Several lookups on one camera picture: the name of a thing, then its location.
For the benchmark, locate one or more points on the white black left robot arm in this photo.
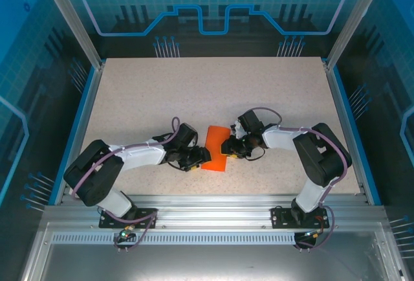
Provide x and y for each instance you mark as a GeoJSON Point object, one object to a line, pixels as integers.
{"type": "Point", "coordinates": [93, 171]}

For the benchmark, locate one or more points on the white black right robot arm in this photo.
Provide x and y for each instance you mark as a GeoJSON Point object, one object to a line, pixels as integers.
{"type": "Point", "coordinates": [323, 158]}

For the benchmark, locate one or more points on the grey metal bottom panel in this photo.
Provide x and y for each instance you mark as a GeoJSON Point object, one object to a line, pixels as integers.
{"type": "Point", "coordinates": [207, 261]}

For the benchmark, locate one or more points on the small connector with green light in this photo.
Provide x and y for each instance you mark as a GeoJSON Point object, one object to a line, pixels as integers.
{"type": "Point", "coordinates": [124, 235]}
{"type": "Point", "coordinates": [313, 234]}

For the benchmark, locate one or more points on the aluminium front frame rail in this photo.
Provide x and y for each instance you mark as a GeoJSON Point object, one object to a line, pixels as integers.
{"type": "Point", "coordinates": [210, 209]}

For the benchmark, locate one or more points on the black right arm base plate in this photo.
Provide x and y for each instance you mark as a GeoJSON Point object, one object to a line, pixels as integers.
{"type": "Point", "coordinates": [278, 218]}

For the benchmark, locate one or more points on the aluminium side rail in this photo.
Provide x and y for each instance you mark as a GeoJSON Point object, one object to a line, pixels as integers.
{"type": "Point", "coordinates": [84, 132]}
{"type": "Point", "coordinates": [345, 132]}

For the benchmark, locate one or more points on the blue side rail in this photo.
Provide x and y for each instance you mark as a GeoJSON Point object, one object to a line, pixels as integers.
{"type": "Point", "coordinates": [77, 130]}
{"type": "Point", "coordinates": [354, 132]}

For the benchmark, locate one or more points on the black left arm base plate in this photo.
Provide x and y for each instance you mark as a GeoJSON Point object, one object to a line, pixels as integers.
{"type": "Point", "coordinates": [105, 221]}

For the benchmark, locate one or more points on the aluminium frame post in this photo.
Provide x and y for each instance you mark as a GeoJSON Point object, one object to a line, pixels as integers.
{"type": "Point", "coordinates": [352, 25]}
{"type": "Point", "coordinates": [74, 25]}

